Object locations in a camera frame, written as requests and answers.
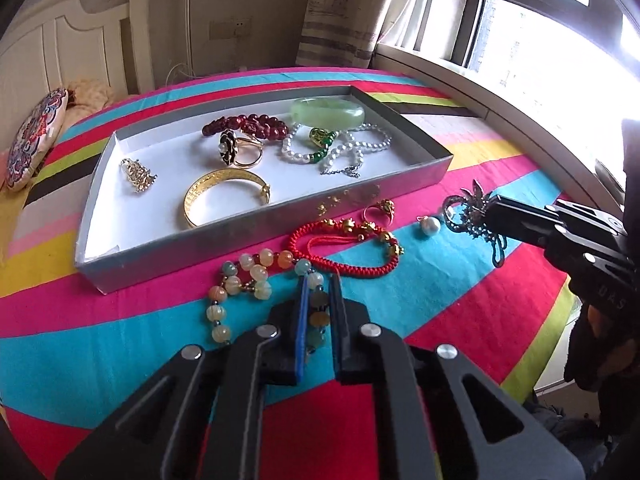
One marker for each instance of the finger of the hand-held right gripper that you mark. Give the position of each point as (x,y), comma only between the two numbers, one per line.
(530,207)
(525,232)

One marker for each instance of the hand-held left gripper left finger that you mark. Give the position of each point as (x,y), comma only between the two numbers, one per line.
(301,330)

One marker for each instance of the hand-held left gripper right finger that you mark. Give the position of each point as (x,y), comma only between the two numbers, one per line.
(339,330)

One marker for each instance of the silver butterfly brooch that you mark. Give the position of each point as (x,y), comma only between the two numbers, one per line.
(465,210)

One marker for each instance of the plain gold bangle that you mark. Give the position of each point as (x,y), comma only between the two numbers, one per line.
(220,176)

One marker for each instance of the silver cardboard tray box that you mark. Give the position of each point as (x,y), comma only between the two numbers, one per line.
(165,160)

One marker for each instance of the green jade bangle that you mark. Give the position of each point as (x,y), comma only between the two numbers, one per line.
(305,110)

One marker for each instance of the gold filigree brooch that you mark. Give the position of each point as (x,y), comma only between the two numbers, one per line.
(135,172)

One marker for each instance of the person's right hand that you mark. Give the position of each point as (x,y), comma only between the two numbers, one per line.
(600,355)

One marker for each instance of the single pearl pendant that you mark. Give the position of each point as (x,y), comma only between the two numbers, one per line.
(431,226)

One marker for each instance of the grey cloth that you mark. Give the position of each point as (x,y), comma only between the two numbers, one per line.
(565,425)

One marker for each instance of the patterned beige curtain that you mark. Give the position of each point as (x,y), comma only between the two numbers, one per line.
(350,10)

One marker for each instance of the orange knitted blanket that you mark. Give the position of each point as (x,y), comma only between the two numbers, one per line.
(90,95)

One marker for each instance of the thin white pole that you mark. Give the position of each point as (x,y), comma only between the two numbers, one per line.
(188,25)

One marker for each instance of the round embroidered cushion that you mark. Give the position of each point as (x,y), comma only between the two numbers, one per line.
(35,140)

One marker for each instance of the white wooden headboard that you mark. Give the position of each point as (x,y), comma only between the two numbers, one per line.
(75,50)

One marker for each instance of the window with dark frame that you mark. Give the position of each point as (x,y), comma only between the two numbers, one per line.
(550,60)

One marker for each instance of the white wall outlet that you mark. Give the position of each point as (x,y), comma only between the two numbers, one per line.
(230,28)

